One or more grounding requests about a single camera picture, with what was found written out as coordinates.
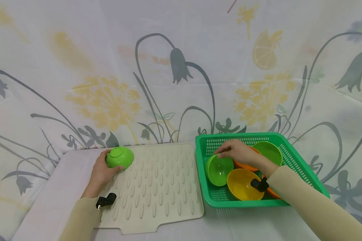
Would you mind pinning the person's left hand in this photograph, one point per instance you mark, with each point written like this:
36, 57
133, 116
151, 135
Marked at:
99, 174

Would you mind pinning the person's right hand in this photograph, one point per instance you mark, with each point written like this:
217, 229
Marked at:
240, 152

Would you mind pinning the person's right fingers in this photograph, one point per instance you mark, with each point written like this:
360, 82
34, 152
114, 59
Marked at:
223, 151

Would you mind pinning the green plastic bowl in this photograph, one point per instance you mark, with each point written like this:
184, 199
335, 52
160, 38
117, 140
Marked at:
269, 152
120, 157
219, 170

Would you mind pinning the person's right forearm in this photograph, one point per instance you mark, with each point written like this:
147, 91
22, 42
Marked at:
307, 204

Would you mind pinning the person's left forearm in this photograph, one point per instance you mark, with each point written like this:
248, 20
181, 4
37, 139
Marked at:
78, 221

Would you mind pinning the yellow plastic bowl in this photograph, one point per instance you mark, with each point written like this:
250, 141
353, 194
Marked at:
243, 184

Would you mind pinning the black wrist band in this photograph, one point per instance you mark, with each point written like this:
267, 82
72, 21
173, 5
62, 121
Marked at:
106, 200
259, 184

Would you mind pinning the green plastic basket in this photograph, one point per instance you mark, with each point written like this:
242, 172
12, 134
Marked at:
292, 157

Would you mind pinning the beige ribbed drying mat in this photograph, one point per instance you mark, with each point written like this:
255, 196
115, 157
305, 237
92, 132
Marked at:
160, 187

